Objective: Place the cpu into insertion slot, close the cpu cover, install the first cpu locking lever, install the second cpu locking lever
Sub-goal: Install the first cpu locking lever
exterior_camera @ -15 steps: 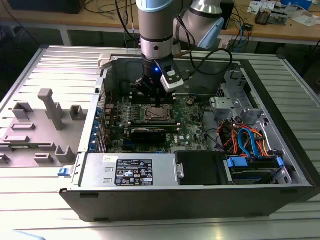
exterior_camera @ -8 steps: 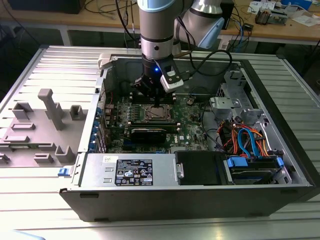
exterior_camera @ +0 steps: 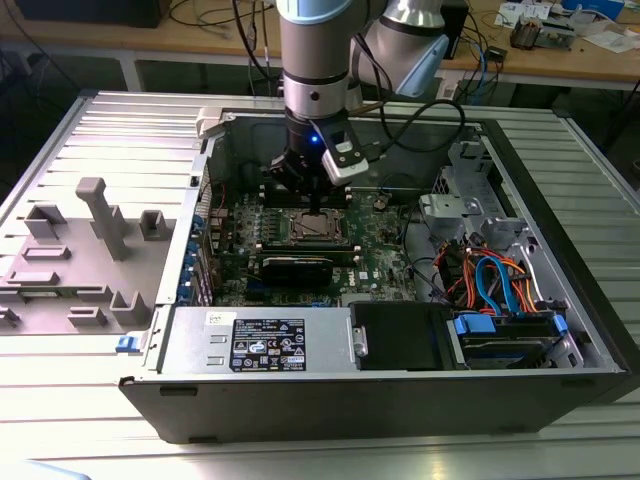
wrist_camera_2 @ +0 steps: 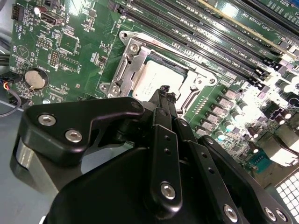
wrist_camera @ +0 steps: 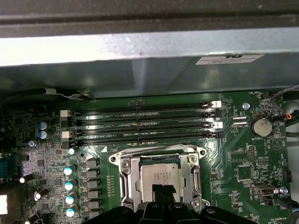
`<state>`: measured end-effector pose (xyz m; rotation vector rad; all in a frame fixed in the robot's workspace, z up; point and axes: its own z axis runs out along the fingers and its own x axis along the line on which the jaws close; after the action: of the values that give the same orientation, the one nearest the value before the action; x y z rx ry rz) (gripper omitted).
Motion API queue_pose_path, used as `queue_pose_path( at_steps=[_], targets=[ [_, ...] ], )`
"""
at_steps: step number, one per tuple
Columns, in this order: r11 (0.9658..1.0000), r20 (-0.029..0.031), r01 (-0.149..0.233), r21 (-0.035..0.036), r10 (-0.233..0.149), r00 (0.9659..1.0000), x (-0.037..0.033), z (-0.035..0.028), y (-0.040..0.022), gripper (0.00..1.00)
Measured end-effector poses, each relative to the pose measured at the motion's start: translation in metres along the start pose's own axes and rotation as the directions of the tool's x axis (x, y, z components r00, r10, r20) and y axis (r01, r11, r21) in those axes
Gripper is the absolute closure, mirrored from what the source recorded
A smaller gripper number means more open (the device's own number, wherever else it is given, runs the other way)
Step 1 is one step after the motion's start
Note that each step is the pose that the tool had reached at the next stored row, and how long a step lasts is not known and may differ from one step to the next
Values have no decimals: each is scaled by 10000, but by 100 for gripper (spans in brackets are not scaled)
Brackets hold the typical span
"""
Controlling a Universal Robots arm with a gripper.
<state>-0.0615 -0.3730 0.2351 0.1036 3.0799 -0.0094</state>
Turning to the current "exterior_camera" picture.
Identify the silver CPU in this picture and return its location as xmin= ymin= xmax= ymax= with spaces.
xmin=301 ymin=214 xmax=334 ymax=240

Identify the black RAM slot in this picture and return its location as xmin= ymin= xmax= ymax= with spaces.
xmin=259 ymin=183 xmax=354 ymax=197
xmin=262 ymin=195 xmax=354 ymax=209

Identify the CPU socket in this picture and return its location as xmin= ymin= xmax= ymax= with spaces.
xmin=283 ymin=205 xmax=351 ymax=246

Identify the black RAM stick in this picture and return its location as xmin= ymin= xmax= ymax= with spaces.
xmin=257 ymin=238 xmax=362 ymax=253
xmin=248 ymin=249 xmax=362 ymax=266

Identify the black graphics card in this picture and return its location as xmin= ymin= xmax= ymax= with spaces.
xmin=259 ymin=255 xmax=334 ymax=289

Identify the green motherboard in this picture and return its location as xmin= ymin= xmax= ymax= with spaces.
xmin=207 ymin=189 xmax=419 ymax=309

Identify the silver metal drive cage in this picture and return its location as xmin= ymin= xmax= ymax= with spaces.
xmin=417 ymin=138 xmax=544 ymax=281

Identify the silver power supply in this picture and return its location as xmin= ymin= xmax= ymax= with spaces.
xmin=159 ymin=305 xmax=359 ymax=376

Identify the tall black box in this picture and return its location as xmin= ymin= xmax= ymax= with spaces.
xmin=442 ymin=0 xmax=471 ymax=61

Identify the black PC case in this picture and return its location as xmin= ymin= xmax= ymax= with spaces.
xmin=117 ymin=107 xmax=640 ymax=446

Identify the grey parts rack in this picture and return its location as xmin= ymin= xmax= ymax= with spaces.
xmin=0 ymin=177 xmax=179 ymax=336

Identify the hard disk in blue carrier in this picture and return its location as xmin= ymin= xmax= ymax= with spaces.
xmin=447 ymin=309 xmax=569 ymax=371

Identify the black computer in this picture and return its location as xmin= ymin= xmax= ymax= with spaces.
xmin=14 ymin=0 xmax=164 ymax=29

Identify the copper heat sink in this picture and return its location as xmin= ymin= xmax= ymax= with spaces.
xmin=509 ymin=14 xmax=544 ymax=51

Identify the wooden desk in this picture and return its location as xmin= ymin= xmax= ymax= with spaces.
xmin=0 ymin=0 xmax=640 ymax=94

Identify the grey metal box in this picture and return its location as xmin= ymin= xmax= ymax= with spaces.
xmin=539 ymin=19 xmax=576 ymax=51

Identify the blue box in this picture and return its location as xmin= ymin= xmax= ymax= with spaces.
xmin=562 ymin=0 xmax=626 ymax=21

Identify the white paper sheet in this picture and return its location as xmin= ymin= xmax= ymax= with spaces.
xmin=584 ymin=29 xmax=640 ymax=54

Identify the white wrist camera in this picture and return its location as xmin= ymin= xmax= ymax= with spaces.
xmin=312 ymin=118 xmax=372 ymax=187

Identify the beige case bracket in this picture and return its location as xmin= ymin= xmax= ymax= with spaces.
xmin=195 ymin=107 xmax=236 ymax=139

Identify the black camera cable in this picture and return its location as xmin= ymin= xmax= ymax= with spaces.
xmin=349 ymin=29 xmax=469 ymax=161

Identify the blue cable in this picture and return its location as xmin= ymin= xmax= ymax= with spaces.
xmin=477 ymin=39 xmax=490 ymax=101

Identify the blue flat wire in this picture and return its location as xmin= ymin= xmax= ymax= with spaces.
xmin=474 ymin=254 xmax=524 ymax=319

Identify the orange wire bundle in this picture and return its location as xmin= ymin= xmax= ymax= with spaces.
xmin=462 ymin=254 xmax=541 ymax=314

